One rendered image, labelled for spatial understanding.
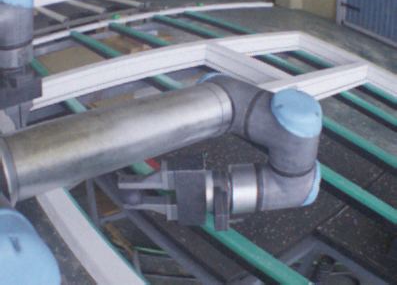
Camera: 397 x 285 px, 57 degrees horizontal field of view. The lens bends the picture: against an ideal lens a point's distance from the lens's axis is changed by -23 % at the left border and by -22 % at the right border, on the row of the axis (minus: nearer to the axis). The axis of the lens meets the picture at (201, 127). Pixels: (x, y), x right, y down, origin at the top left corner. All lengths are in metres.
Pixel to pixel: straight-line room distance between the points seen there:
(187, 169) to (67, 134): 0.29
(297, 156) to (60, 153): 0.39
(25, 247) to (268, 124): 0.52
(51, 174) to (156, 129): 0.19
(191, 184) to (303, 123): 0.22
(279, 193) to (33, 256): 0.55
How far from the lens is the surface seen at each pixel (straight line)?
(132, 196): 0.78
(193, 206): 0.79
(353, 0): 7.67
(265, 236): 1.25
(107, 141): 0.55
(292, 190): 0.77
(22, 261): 0.31
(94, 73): 1.39
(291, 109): 0.70
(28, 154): 0.48
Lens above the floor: 1.39
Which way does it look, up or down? 27 degrees down
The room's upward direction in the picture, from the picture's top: 4 degrees clockwise
